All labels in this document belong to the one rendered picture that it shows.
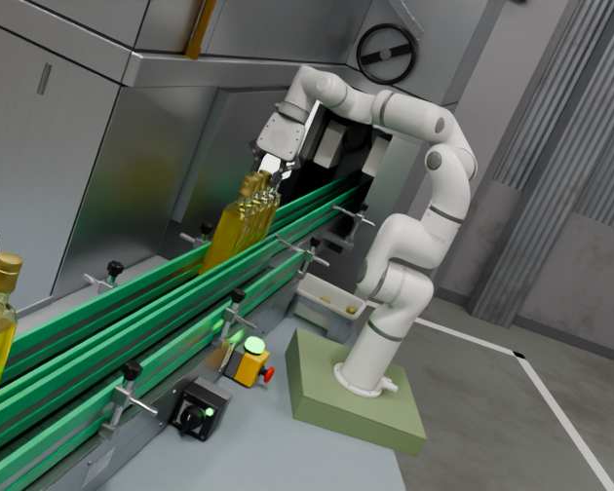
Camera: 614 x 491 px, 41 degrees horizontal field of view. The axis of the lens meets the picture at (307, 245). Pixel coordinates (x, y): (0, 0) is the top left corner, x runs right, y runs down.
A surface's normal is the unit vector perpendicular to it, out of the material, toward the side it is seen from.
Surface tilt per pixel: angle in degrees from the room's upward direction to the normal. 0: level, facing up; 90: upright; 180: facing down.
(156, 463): 0
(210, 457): 0
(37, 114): 90
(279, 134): 75
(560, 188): 90
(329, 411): 90
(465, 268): 90
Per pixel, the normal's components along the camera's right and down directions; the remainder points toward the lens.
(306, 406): 0.08, 0.34
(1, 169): -0.27, 0.19
